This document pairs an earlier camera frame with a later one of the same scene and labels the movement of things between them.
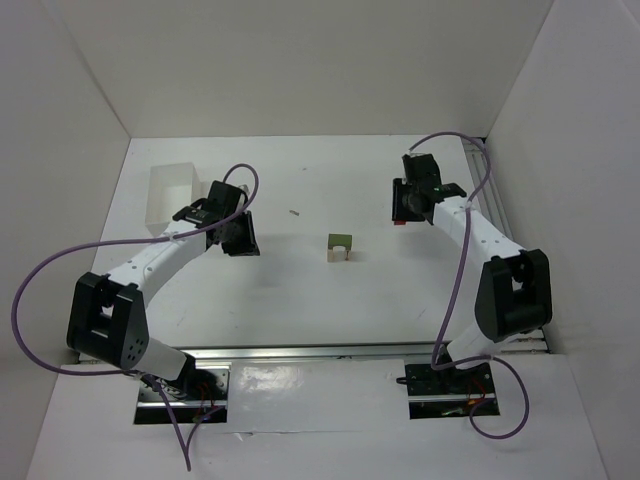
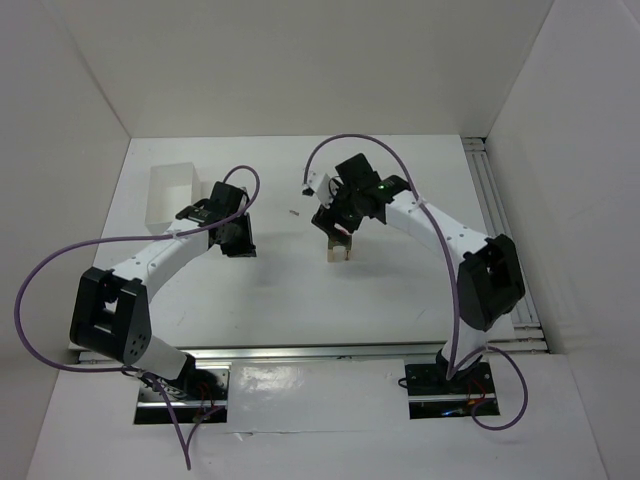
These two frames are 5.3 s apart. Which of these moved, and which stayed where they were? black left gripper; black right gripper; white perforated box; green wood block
Moved: black right gripper
Stayed: green wood block; white perforated box; black left gripper
